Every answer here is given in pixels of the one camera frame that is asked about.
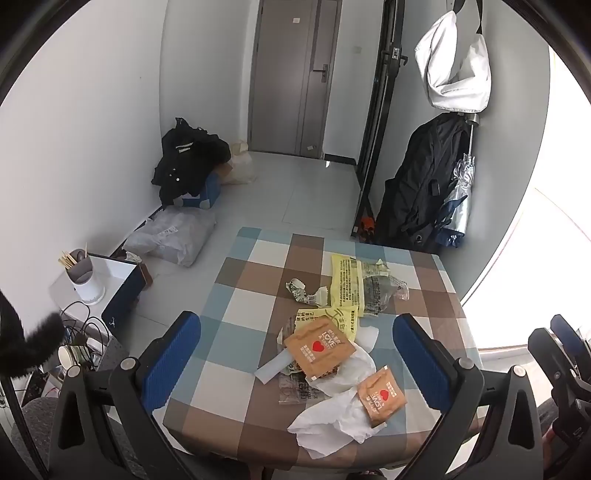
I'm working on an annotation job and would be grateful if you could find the white tissue paper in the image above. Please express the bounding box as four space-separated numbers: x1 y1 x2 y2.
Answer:
287 342 389 460

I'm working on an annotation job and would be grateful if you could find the silver folding umbrella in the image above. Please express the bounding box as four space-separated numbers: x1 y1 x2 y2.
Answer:
434 117 481 247

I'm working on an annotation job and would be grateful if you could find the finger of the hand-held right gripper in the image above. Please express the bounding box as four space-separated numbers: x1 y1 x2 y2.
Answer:
527 327 583 384
550 314 585 344

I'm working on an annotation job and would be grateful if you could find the blue storage box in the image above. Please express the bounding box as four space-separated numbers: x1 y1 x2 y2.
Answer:
173 173 222 210

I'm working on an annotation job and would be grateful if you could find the white hanging bag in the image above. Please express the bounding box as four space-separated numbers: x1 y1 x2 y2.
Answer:
414 9 491 114

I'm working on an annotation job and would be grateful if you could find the grey door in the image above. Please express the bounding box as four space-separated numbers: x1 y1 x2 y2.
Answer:
248 0 343 160

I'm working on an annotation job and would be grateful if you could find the black jacket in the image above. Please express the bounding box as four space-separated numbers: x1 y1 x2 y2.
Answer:
152 117 232 204

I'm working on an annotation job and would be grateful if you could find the beige plastic bag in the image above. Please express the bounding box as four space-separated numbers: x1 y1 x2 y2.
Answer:
219 141 258 186

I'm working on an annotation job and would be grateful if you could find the blue white cardboard box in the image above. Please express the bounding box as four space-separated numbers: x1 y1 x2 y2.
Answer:
48 253 153 335

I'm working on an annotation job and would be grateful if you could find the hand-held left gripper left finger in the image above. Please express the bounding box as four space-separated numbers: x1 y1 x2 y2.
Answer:
48 311 208 480

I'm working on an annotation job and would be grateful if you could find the tangle of black cables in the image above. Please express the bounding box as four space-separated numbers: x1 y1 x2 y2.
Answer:
60 300 112 370

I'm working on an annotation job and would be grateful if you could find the chopstick holder cup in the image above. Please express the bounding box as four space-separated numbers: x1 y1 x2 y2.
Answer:
66 249 106 305

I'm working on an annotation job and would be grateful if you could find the white strip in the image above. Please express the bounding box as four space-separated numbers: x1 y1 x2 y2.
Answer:
255 351 294 385

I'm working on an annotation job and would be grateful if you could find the large brown heart packet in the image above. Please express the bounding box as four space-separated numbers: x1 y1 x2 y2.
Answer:
283 318 357 380

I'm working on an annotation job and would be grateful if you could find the black furry object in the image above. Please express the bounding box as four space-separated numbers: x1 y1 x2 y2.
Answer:
0 288 65 379

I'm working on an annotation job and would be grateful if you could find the yellow clear printed wrapper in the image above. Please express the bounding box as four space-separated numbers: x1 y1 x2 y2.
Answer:
330 253 411 319

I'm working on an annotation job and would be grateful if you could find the person's right hand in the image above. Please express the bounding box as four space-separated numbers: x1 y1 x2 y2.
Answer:
541 427 561 478

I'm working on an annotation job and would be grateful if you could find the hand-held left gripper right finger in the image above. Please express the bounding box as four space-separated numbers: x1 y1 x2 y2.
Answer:
392 313 543 480

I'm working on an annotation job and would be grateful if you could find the checkered tablecloth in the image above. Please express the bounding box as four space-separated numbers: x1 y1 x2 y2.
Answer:
150 225 483 469

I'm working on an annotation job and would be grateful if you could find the white mug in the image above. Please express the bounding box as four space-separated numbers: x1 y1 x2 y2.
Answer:
58 344 86 370

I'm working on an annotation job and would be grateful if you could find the grey plastic bag on floor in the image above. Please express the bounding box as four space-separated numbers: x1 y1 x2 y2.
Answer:
124 205 218 268

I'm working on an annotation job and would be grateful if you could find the small brown heart packet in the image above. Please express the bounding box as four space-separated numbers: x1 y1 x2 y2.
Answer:
356 364 408 428

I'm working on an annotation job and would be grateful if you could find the yellow wrapper with line drawing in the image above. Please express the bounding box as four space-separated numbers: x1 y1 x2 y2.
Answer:
295 305 361 344

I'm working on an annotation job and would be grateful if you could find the black folded stand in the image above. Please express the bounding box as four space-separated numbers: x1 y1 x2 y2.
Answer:
353 0 409 236

